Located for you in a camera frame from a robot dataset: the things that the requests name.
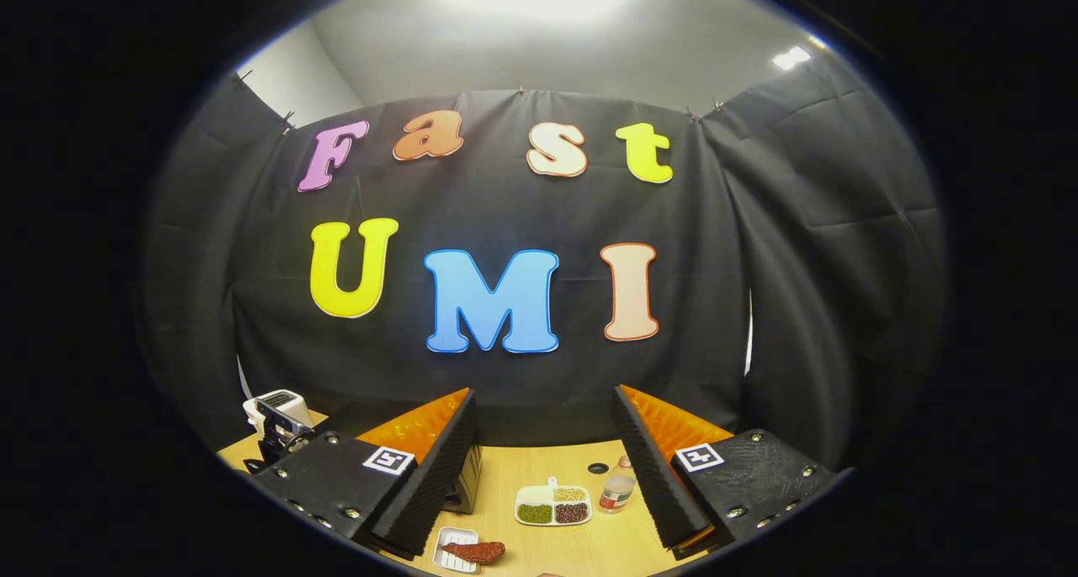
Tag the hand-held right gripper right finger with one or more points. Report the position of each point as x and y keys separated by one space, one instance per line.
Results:
x=657 y=484

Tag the brown grilled sausage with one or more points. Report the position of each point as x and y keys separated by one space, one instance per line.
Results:
x=476 y=552

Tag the black electric oven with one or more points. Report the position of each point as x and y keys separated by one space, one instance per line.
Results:
x=470 y=476

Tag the small ceiling light panel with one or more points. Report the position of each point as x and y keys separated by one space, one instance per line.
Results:
x=792 y=57

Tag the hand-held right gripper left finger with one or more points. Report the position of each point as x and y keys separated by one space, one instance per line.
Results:
x=429 y=484

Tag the white ribbed tray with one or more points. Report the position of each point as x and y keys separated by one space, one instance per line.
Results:
x=450 y=560

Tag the small clear bottle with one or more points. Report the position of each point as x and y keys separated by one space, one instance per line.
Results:
x=617 y=493

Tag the white divided plate with beans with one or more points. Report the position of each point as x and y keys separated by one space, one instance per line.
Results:
x=553 y=510

